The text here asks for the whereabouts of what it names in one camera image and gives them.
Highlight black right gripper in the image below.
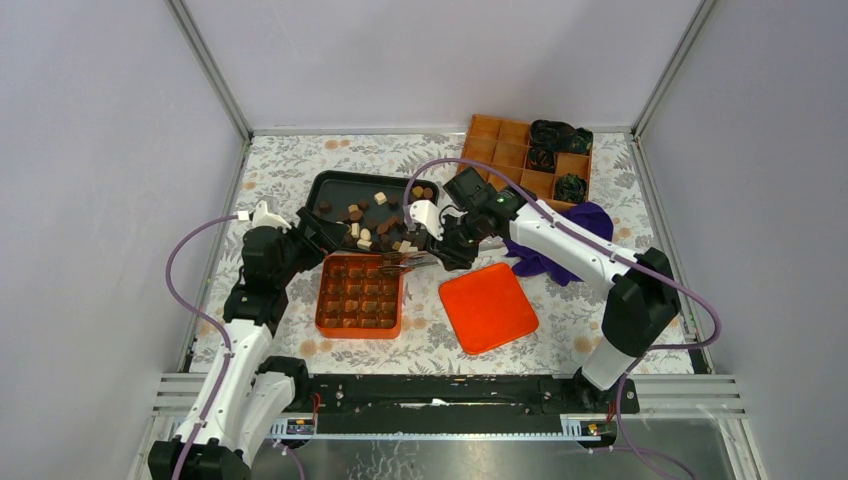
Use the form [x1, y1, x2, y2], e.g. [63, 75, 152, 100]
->
[426, 210, 484, 272]

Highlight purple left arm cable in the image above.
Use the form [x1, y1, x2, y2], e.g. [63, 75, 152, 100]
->
[164, 213, 256, 480]

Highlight purple cloth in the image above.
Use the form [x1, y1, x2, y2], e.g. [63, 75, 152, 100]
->
[504, 202, 614, 286]

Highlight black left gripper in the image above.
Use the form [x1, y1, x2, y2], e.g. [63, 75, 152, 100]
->
[275, 208, 350, 288]

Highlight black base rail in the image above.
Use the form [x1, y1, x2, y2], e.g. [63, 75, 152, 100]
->
[270, 374, 640, 440]

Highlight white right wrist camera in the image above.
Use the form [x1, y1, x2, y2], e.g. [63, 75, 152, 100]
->
[404, 200, 444, 241]

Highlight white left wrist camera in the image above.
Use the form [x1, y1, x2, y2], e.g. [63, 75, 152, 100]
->
[251, 200, 291, 232]

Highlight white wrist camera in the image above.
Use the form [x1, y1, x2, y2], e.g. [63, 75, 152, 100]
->
[251, 200, 291, 232]
[404, 200, 444, 241]

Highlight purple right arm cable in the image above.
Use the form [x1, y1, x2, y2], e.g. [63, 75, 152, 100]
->
[402, 157, 723, 480]

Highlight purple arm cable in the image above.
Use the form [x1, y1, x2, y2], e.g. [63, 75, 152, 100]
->
[164, 213, 256, 480]
[402, 157, 723, 480]

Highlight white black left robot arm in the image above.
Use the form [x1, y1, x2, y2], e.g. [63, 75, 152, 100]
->
[147, 201, 348, 479]

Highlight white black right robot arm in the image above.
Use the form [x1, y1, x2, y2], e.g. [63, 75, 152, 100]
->
[405, 167, 681, 412]

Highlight metal tongs white handle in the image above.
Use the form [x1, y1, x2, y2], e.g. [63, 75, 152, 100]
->
[377, 248, 511, 278]

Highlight black chocolate tray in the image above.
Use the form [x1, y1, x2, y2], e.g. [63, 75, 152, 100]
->
[305, 170, 428, 253]

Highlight orange box lid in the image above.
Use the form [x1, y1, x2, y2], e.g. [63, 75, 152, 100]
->
[439, 263, 539, 355]

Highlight orange chocolate box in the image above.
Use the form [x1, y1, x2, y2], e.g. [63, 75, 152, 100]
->
[315, 255, 404, 340]

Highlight orange compartment organizer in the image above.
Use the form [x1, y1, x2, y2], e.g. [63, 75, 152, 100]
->
[461, 114, 593, 212]

